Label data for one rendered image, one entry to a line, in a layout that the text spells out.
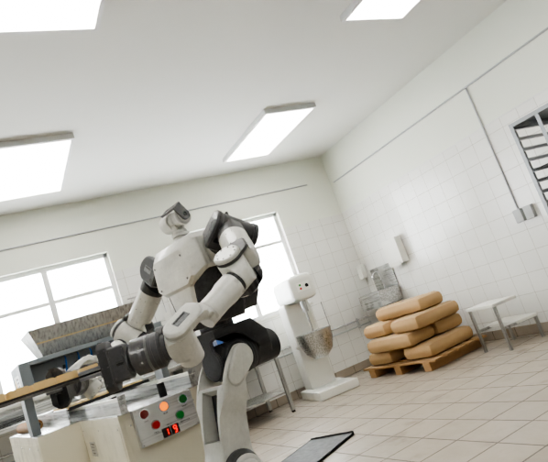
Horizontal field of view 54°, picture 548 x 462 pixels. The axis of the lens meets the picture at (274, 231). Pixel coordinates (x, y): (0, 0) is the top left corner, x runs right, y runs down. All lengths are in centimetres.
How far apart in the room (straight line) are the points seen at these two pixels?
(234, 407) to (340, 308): 567
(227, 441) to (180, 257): 58
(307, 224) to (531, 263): 300
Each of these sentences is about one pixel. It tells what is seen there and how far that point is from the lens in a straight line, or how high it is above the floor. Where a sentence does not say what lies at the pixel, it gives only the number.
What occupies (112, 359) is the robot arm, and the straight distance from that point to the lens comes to 136.
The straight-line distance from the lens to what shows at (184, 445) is 226.
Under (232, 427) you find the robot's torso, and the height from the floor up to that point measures 71.
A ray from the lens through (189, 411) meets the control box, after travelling 223.
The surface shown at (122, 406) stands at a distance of 215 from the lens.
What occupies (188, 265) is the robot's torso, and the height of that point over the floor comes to 123.
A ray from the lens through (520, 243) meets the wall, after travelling 585.
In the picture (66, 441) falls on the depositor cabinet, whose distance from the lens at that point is 284.
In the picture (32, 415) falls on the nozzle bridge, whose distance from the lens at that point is 293.
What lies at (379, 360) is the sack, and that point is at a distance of 633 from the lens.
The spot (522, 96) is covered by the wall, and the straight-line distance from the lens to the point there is 560.
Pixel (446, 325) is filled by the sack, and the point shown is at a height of 32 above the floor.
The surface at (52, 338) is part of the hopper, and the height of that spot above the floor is 125.
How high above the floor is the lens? 98
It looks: 9 degrees up
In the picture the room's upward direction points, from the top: 19 degrees counter-clockwise
